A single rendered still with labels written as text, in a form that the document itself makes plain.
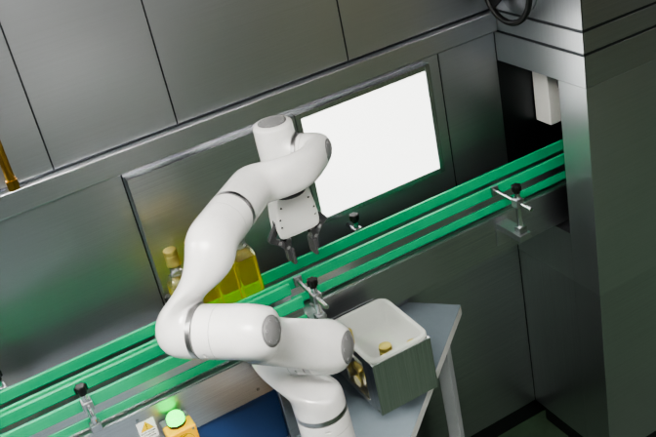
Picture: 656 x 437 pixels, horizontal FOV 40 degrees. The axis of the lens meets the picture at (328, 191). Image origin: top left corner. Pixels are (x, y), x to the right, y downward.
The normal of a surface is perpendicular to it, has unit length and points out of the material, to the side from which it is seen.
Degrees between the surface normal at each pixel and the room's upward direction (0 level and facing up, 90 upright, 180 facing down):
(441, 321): 0
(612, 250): 90
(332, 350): 74
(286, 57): 90
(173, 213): 90
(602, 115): 90
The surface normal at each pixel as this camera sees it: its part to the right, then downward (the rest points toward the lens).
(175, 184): 0.47, 0.33
